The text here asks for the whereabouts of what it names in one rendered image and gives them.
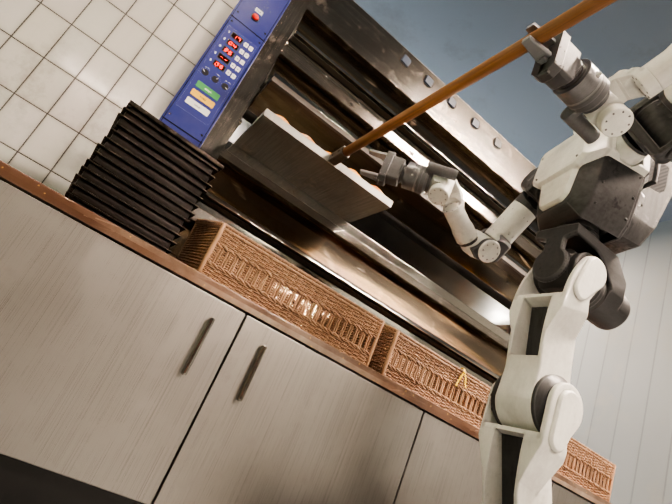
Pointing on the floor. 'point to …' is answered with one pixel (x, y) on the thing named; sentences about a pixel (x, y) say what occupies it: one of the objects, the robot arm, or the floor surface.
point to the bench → (192, 386)
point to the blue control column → (241, 73)
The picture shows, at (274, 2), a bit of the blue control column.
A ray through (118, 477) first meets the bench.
